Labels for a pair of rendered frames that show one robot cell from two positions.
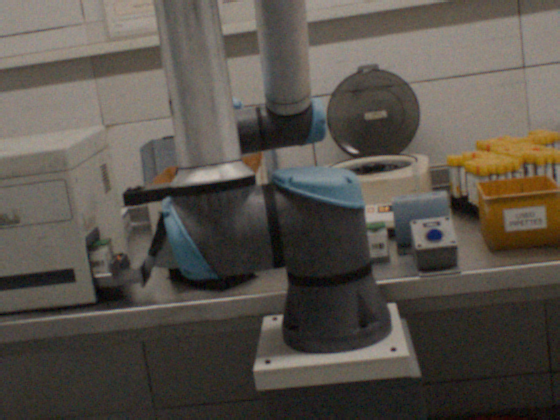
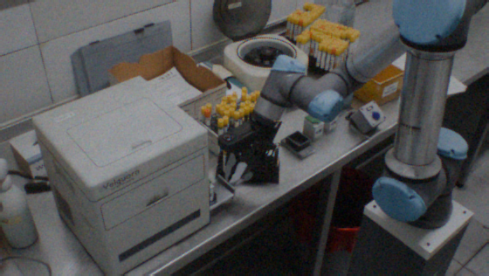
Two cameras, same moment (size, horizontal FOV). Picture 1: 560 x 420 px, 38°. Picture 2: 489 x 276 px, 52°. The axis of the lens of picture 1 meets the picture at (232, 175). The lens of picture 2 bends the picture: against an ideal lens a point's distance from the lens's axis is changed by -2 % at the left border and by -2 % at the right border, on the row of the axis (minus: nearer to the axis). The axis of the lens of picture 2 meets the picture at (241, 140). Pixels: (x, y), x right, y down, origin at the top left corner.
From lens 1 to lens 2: 1.31 m
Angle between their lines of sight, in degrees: 52
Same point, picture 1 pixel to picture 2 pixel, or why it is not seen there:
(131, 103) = (62, 20)
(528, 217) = (391, 88)
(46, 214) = (187, 182)
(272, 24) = not seen: hidden behind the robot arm
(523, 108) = not seen: outside the picture
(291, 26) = not seen: hidden behind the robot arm
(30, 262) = (172, 218)
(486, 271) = (392, 127)
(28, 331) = (180, 264)
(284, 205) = (450, 166)
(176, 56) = (437, 102)
